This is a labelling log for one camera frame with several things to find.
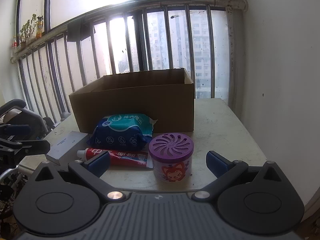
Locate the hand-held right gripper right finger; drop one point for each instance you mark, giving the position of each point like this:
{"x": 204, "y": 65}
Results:
{"x": 217, "y": 163}

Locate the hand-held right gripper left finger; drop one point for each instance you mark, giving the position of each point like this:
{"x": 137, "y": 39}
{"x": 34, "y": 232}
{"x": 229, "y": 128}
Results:
{"x": 98, "y": 164}

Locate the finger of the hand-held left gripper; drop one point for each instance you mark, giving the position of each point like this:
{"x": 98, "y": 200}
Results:
{"x": 15, "y": 132}
{"x": 35, "y": 147}

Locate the red toothpaste tube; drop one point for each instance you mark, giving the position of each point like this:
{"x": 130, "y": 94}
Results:
{"x": 127, "y": 157}

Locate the blue wet wipes pack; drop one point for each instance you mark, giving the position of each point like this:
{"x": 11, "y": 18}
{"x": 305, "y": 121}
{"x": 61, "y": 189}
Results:
{"x": 120, "y": 132}

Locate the purple air freshener jar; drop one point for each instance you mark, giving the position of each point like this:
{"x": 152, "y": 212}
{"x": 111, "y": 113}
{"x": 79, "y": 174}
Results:
{"x": 172, "y": 166}

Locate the brown cardboard box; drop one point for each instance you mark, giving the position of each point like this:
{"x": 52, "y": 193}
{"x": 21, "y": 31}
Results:
{"x": 137, "y": 105}

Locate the small red bottle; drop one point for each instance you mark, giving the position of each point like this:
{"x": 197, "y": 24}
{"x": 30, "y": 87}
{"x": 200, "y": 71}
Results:
{"x": 15, "y": 44}

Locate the green potted plant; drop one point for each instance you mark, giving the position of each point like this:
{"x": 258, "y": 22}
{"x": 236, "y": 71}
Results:
{"x": 26, "y": 30}

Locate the orange drink bottle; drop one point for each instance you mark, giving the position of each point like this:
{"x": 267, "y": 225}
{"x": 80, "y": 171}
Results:
{"x": 39, "y": 30}

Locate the grey cloth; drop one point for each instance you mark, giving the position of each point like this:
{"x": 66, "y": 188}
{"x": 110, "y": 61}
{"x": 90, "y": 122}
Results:
{"x": 75, "y": 30}

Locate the metal window railing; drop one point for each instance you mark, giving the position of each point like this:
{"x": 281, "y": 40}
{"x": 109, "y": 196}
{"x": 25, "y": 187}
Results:
{"x": 145, "y": 45}

